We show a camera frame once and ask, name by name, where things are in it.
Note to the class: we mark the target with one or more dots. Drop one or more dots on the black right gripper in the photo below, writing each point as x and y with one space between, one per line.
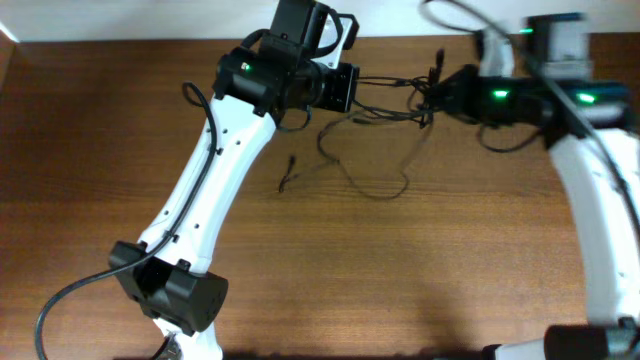
457 85

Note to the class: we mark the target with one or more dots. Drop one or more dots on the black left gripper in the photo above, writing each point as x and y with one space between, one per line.
342 88

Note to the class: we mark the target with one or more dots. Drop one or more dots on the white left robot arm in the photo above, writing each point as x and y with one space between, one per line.
293 64

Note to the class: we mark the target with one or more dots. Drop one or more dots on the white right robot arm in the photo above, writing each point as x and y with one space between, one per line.
546 81

